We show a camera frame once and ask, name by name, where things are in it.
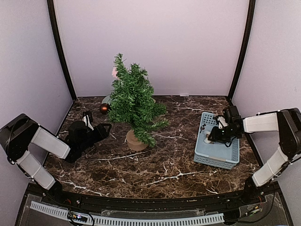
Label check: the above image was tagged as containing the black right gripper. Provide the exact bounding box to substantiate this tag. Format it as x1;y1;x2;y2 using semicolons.
208;125;238;144

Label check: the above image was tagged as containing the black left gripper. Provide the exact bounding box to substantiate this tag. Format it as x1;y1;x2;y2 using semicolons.
78;123;111;152

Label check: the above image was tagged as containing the dark red bauble ornament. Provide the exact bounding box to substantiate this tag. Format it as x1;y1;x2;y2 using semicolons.
99;103;111;115

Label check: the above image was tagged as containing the white cotton ball ornament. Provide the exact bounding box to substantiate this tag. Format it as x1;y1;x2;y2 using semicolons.
204;130;214;144

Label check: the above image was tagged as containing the light blue plastic basket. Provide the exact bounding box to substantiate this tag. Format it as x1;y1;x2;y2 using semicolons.
194;112;240;170

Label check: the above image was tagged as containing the small green christmas tree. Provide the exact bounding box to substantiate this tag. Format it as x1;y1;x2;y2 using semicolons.
108;53;169;147

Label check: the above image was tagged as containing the pink pompom ornament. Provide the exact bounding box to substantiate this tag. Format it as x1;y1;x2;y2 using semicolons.
111;67;118;79

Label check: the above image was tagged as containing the red berry sprig ornament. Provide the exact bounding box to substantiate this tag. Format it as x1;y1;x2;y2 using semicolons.
199;123;206;133

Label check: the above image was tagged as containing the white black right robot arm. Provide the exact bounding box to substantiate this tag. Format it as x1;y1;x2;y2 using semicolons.
205;106;301;204

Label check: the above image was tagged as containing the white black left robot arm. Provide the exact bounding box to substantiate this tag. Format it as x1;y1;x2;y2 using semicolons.
0;111;111;205

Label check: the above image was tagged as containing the light blue ceramic plate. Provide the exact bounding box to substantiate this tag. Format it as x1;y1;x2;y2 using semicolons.
102;95;111;104

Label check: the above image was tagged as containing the white slotted cable duct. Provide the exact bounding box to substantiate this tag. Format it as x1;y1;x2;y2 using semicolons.
30;201;224;226

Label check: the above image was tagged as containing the black front rail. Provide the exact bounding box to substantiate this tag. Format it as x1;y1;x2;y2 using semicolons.
55;191;246;212

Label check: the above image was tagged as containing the right black corner post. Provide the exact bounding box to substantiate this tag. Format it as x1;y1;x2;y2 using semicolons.
227;0;256;104

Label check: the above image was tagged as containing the black corner post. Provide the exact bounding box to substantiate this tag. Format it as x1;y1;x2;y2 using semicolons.
47;0;77;101
227;0;256;104

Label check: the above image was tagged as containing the left black corner post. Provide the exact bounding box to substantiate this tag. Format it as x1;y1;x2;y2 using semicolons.
47;0;77;101

